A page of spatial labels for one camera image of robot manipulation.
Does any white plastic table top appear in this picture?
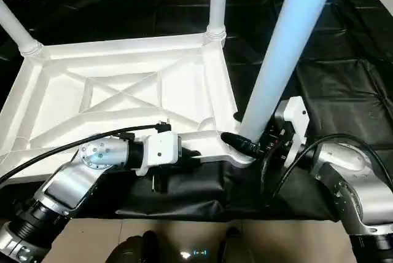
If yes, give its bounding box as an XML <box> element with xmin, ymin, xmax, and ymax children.
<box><xmin>0</xmin><ymin>28</ymin><xmax>257</xmax><ymax>186</ymax></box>

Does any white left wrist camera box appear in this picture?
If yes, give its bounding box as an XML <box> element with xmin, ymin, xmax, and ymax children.
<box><xmin>134</xmin><ymin>130</ymin><xmax>184</xmax><ymax>177</ymax></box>

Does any black mat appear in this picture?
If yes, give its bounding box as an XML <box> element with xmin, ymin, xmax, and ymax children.
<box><xmin>0</xmin><ymin>0</ymin><xmax>393</xmax><ymax>223</ymax></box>

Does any white plastic table leg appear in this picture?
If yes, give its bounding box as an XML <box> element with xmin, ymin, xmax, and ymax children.
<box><xmin>239</xmin><ymin>0</ymin><xmax>335</xmax><ymax>144</ymax></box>
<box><xmin>206</xmin><ymin>0</ymin><xmax>228</xmax><ymax>42</ymax></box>
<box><xmin>0</xmin><ymin>0</ymin><xmax>44</xmax><ymax>58</ymax></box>

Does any white flat board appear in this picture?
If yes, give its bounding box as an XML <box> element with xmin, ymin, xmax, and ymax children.
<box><xmin>375</xmin><ymin>0</ymin><xmax>393</xmax><ymax>18</ymax></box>

